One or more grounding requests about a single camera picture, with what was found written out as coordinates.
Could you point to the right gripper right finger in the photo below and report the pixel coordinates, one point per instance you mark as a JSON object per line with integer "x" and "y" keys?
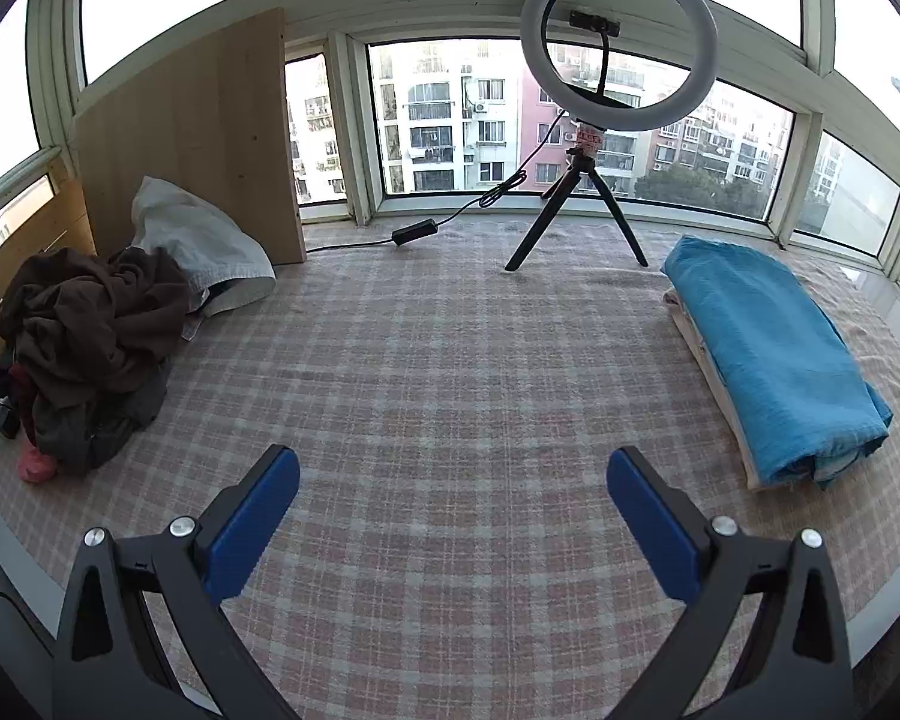
{"x": 762, "y": 633}

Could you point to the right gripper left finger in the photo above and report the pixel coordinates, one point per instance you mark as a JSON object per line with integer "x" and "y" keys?
{"x": 142, "y": 633}

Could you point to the brown fleece garment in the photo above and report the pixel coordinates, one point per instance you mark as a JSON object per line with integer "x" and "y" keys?
{"x": 88, "y": 347}

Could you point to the pink cloth piece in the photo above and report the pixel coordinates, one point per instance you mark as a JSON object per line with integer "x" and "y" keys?
{"x": 33, "y": 466}

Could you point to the folded blue cloth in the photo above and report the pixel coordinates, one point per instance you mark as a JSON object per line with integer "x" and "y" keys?
{"x": 807, "y": 411}

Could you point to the plaid pink bed sheet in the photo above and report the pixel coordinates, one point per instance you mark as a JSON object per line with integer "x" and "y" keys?
{"x": 452, "y": 552}

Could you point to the white cotton garment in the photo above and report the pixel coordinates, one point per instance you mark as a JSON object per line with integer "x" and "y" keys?
{"x": 225, "y": 269}

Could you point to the pine plank headboard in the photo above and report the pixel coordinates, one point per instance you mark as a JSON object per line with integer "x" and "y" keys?
{"x": 51, "y": 216}

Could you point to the light wooden board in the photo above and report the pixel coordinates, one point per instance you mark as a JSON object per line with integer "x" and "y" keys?
{"x": 211, "y": 118}

